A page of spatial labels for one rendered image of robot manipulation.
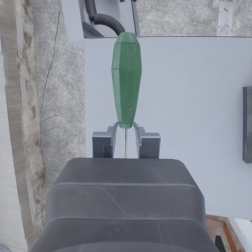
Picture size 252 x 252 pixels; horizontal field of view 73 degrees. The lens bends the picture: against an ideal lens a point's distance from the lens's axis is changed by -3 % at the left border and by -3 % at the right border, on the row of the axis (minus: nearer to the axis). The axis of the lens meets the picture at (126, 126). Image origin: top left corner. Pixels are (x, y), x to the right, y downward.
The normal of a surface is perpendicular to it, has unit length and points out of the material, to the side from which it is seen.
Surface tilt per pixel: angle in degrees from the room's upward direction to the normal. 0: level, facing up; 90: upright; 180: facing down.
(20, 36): 28
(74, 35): 0
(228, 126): 0
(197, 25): 0
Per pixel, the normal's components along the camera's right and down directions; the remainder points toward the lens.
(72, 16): -0.22, 0.22
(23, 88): 0.33, 0.21
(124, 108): -0.22, 0.44
